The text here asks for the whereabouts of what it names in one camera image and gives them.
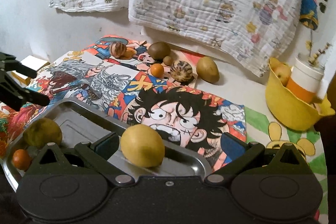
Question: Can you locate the striped round melon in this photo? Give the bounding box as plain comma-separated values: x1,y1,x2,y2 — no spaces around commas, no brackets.
170,60,191,82

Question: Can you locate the anime poster mat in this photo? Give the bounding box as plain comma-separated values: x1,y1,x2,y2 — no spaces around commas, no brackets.
109,74,247,172

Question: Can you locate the small orange mandarin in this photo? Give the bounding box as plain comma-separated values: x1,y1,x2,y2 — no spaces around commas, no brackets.
12,149,32,171
150,63,164,77

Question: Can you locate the green pear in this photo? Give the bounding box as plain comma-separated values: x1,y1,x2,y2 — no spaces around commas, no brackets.
22,118,63,149

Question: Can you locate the round yellow pear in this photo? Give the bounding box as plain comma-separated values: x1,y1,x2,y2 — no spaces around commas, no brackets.
121,124,165,168

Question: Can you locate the large brown kiwi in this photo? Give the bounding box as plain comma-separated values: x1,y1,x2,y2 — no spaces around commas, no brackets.
147,42,171,60

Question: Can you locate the metal tray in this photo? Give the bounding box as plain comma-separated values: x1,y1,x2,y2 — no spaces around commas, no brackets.
2,98,213,186

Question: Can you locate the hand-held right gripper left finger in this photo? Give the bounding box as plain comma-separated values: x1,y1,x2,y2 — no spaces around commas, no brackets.
34,132,135,186

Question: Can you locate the white and orange jar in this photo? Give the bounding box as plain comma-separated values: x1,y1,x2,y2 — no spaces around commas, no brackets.
286,56,324,104

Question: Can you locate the dried twig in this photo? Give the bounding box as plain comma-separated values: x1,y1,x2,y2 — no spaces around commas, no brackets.
306,27,332,67

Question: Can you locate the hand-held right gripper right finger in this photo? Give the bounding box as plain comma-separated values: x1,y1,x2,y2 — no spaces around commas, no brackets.
203,132,306,186

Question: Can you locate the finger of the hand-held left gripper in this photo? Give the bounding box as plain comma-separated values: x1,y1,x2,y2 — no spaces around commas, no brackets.
0,53,37,79
0,70,51,111

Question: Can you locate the yellow-brown speckled pear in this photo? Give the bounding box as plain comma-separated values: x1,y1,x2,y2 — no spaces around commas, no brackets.
196,56,220,83

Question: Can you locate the yellow apple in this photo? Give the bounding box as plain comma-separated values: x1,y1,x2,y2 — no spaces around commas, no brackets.
273,63,292,86

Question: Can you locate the small striped brown fruit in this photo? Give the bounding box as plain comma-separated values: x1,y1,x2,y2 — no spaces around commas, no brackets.
110,42,128,58

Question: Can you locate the yellow plastic bowl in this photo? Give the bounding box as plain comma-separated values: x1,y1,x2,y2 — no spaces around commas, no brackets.
265,57,336,131

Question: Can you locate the white box with gold trim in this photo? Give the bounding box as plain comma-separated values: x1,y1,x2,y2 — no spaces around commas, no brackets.
14,55,50,80

